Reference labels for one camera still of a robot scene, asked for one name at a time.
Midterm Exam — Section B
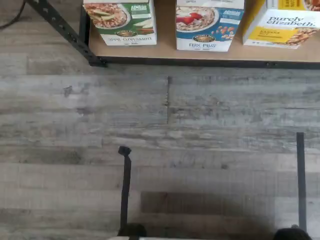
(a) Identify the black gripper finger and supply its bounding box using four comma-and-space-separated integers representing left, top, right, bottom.
116, 146, 148, 237
273, 132, 313, 240

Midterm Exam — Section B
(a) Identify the blue white Flax Plus box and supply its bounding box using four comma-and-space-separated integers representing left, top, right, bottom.
175, 0, 245, 53

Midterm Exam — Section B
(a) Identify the black metal shelf rack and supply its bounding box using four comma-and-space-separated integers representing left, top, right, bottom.
25, 0, 320, 70

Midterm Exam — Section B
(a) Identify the yellow Purely Elizabeth box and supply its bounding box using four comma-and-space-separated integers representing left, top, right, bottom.
242, 0, 320, 50

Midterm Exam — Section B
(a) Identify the green Apple Cinnamon oatmeal box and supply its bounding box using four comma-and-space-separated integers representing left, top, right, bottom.
83, 0, 158, 47

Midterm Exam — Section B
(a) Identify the black power cable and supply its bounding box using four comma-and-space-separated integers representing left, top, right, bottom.
0, 0, 27, 30

